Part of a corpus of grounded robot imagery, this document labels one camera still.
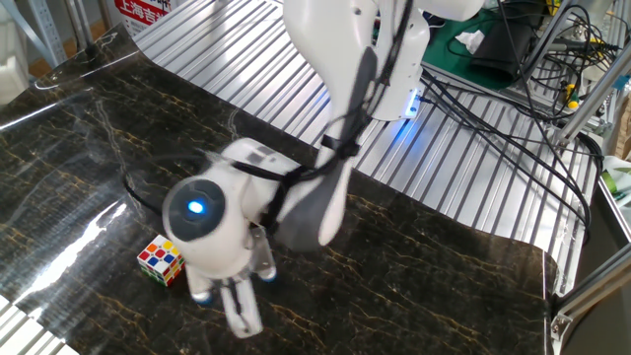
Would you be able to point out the green tape roll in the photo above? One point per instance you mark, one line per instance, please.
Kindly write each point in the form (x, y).
(613, 182)

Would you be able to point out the slanted aluminium profile post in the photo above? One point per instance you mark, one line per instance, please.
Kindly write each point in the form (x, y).
(591, 101)

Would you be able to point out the black marble-pattern mat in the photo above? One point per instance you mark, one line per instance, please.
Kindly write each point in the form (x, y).
(419, 271)

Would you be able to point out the yellow-green screwdriver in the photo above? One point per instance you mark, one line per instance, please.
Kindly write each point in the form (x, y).
(572, 96)

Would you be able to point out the black fabric pouch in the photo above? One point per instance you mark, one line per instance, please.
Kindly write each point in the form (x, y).
(503, 49)

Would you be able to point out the colourful Rubik's cube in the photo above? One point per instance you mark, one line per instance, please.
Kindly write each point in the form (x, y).
(158, 259)

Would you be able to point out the red-white printed carton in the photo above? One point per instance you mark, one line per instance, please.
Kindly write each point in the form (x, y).
(143, 14)

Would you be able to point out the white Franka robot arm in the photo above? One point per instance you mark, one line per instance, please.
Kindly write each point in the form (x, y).
(335, 44)

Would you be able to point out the green cutting mat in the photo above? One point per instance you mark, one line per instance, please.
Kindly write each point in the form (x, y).
(443, 54)

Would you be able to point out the grey aluminium frame corner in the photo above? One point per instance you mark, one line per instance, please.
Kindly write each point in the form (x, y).
(591, 291)

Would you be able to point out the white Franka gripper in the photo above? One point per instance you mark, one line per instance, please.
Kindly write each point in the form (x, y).
(241, 308)

